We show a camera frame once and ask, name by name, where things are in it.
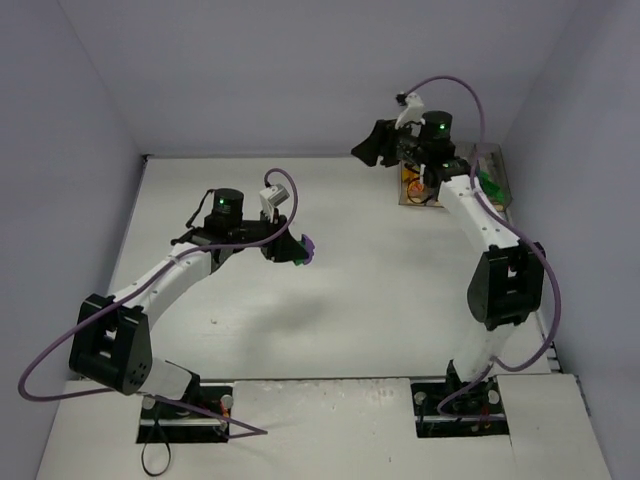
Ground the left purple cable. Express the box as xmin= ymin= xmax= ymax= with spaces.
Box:
xmin=18 ymin=168 xmax=301 ymax=441

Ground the purple slanted lego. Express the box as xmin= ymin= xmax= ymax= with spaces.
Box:
xmin=301 ymin=234 xmax=315 ymax=265

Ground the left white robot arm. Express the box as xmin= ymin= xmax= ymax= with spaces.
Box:
xmin=69 ymin=184 xmax=313 ymax=403

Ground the green lego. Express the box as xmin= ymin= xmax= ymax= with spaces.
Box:
xmin=293 ymin=239 xmax=309 ymax=266
xmin=478 ymin=171 xmax=503 ymax=199

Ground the orange oval lego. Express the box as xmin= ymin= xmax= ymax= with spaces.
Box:
xmin=406 ymin=179 xmax=424 ymax=197

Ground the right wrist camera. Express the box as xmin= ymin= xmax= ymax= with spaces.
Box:
xmin=395 ymin=92 xmax=425 ymax=130

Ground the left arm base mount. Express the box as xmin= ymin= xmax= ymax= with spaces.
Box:
xmin=136 ymin=383 xmax=234 ymax=445

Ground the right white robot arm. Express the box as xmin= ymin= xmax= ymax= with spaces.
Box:
xmin=351 ymin=111 xmax=544 ymax=383

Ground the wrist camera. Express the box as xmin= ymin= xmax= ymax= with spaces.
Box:
xmin=395 ymin=92 xmax=425 ymax=130
xmin=259 ymin=184 xmax=290 ymax=222

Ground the clear bin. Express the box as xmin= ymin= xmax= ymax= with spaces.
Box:
xmin=455 ymin=142 xmax=482 ymax=166
xmin=423 ymin=190 xmax=443 ymax=208
xmin=399 ymin=166 xmax=431 ymax=206
xmin=477 ymin=143 xmax=512 ymax=212

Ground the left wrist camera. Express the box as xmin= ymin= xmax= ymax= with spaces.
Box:
xmin=259 ymin=184 xmax=290 ymax=222

